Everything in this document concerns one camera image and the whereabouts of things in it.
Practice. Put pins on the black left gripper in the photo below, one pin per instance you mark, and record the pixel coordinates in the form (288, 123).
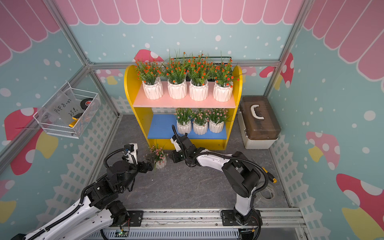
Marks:
(144, 169)

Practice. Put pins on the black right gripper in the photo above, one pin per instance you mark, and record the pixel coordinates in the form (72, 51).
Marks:
(175, 160)

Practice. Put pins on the pink flower pot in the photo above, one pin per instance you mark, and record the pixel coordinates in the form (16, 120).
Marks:
(184, 116)
(217, 118)
(200, 121)
(158, 155)

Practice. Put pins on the orange flower pot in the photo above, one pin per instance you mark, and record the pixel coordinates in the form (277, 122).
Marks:
(149, 73)
(198, 70)
(175, 71)
(223, 75)

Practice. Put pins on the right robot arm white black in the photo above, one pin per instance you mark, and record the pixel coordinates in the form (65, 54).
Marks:
(245, 177)

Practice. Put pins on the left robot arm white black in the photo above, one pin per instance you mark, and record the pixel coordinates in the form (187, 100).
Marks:
(98, 206)

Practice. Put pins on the yellow rack pink blue shelves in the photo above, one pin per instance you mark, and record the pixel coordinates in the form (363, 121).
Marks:
(157, 128)

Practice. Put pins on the small green circuit board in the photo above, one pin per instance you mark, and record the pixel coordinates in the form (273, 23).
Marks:
(122, 234)

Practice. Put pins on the black tape roll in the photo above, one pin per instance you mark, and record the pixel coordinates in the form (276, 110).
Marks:
(85, 103)

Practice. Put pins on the brown lid storage box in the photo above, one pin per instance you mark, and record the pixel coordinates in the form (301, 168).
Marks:
(258, 123)

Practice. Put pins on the clear tape roll on floor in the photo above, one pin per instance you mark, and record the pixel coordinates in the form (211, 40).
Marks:
(268, 194)

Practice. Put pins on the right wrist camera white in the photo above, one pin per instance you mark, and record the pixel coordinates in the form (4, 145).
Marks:
(174, 141)

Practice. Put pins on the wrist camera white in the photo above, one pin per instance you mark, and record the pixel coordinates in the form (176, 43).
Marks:
(132, 151)
(174, 141)

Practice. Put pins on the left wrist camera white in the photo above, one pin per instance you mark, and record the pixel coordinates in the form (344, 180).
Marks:
(132, 151)

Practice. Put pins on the yellow handled tool in basket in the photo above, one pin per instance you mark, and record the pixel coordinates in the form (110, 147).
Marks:
(75, 118)

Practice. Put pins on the white wire wall basket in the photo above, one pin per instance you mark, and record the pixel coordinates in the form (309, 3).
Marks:
(56, 114)

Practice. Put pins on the black wire mesh basket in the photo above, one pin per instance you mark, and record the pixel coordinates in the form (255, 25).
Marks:
(211, 60)

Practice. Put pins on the yellow handled screwdriver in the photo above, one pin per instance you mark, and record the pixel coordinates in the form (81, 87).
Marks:
(271, 177)

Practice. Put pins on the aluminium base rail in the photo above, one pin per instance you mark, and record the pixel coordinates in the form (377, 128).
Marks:
(205, 224)

